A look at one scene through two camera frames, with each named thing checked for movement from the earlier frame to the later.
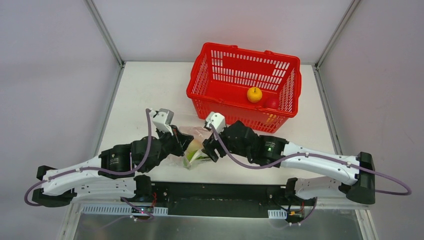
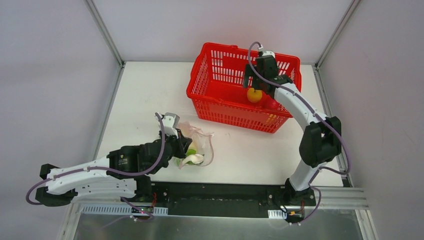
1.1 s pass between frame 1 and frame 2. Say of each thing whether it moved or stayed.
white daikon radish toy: moved
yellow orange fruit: stayed
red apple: stayed
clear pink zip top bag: stayed
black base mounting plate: stayed
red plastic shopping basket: stayed
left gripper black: stayed
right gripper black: moved
